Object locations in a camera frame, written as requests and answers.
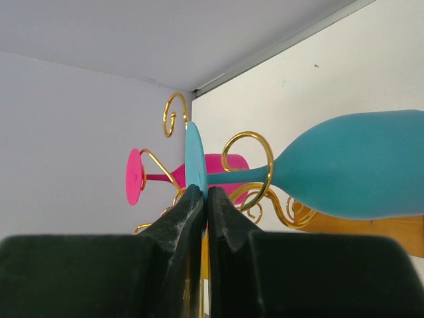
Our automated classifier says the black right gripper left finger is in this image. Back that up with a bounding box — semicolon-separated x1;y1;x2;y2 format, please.
1;185;204;317

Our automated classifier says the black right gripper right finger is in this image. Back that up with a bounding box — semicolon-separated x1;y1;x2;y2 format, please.
207;187;423;317

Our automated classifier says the magenta wine glass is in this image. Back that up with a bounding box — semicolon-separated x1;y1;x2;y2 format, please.
125;148;249;205

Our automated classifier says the teal wine glass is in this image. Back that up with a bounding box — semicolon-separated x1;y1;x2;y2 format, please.
185;110;423;220

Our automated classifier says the wooden rack base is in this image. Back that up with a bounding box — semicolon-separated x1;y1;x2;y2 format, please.
301;213;423;258

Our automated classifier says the gold wire wine glass rack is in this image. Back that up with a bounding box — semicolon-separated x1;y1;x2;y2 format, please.
132;91;319;318

